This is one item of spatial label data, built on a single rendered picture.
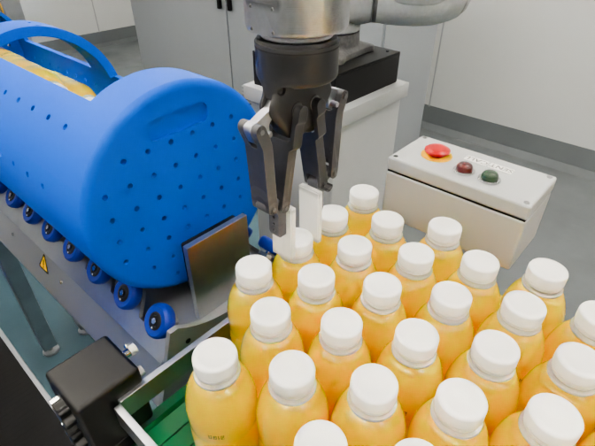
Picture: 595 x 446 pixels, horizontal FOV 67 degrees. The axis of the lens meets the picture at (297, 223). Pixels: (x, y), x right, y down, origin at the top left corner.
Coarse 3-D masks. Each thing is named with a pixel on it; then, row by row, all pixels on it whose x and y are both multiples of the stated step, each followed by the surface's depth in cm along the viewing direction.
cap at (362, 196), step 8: (360, 184) 62; (352, 192) 60; (360, 192) 60; (368, 192) 60; (376, 192) 60; (352, 200) 60; (360, 200) 59; (368, 200) 59; (376, 200) 60; (360, 208) 60; (368, 208) 60
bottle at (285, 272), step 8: (280, 256) 53; (312, 256) 53; (272, 264) 55; (280, 264) 53; (288, 264) 52; (296, 264) 52; (304, 264) 52; (272, 272) 54; (280, 272) 53; (288, 272) 52; (296, 272) 52; (280, 280) 53; (288, 280) 53; (296, 280) 52; (288, 288) 53; (288, 296) 54
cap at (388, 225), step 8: (376, 216) 56; (384, 216) 56; (392, 216) 56; (400, 216) 56; (376, 224) 54; (384, 224) 54; (392, 224) 54; (400, 224) 54; (376, 232) 55; (384, 232) 54; (392, 232) 54; (400, 232) 55
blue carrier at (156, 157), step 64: (0, 64) 63; (64, 64) 100; (0, 128) 59; (64, 128) 51; (128, 128) 48; (192, 128) 54; (64, 192) 50; (128, 192) 51; (192, 192) 58; (128, 256) 55
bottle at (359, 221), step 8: (352, 208) 61; (376, 208) 61; (352, 216) 61; (360, 216) 61; (368, 216) 61; (352, 224) 61; (360, 224) 61; (368, 224) 61; (352, 232) 61; (360, 232) 61
